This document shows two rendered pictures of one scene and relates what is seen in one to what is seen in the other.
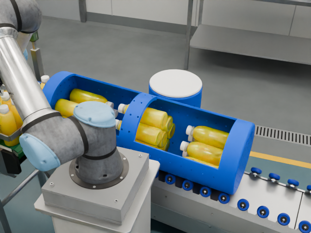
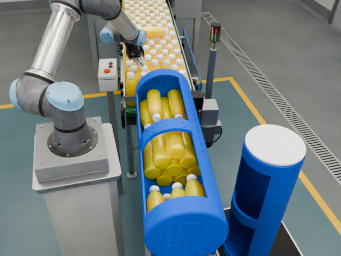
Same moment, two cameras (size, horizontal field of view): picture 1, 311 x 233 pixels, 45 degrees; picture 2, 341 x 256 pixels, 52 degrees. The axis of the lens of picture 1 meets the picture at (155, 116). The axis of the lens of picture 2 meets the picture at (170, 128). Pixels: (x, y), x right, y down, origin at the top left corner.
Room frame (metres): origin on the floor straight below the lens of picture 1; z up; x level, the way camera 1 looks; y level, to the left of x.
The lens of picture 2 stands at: (0.64, -0.87, 2.13)
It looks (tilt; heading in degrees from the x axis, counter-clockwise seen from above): 40 degrees down; 57
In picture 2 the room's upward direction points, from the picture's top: 2 degrees clockwise
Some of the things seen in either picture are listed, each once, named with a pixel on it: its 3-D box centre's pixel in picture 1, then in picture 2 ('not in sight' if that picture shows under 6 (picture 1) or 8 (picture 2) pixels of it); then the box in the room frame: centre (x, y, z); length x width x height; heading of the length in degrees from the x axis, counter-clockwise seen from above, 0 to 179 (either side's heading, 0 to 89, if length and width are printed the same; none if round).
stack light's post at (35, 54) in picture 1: (49, 125); (205, 118); (1.95, 0.69, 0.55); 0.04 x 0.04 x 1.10; 65
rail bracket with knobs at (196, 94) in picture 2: not in sight; (195, 101); (1.66, 0.45, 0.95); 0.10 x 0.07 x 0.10; 155
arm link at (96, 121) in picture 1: (93, 126); (64, 104); (0.87, 0.18, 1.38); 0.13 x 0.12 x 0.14; 130
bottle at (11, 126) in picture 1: (8, 126); (131, 90); (1.37, 0.67, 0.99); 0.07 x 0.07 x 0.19
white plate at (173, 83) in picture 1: (175, 82); (275, 144); (1.72, -0.10, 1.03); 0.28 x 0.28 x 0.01
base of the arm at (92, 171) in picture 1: (98, 156); (71, 130); (0.87, 0.18, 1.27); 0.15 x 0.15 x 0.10
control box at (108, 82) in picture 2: not in sight; (108, 74); (1.29, 0.81, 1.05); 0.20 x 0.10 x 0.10; 65
